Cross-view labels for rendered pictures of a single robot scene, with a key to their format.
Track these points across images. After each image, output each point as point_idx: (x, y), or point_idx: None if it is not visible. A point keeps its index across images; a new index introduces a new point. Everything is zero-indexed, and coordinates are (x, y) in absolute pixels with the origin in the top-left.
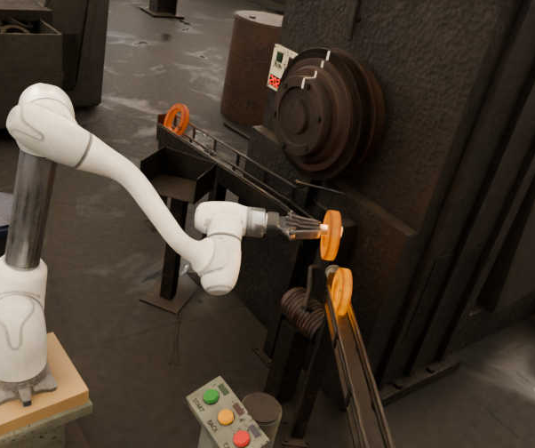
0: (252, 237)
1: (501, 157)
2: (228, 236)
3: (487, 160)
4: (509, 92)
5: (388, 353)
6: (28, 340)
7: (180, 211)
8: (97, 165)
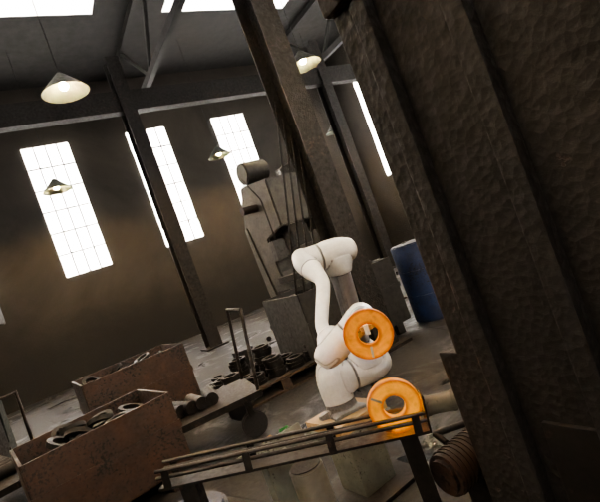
0: None
1: (517, 216)
2: (336, 326)
3: (510, 227)
4: (450, 112)
5: None
6: (320, 379)
7: None
8: (306, 276)
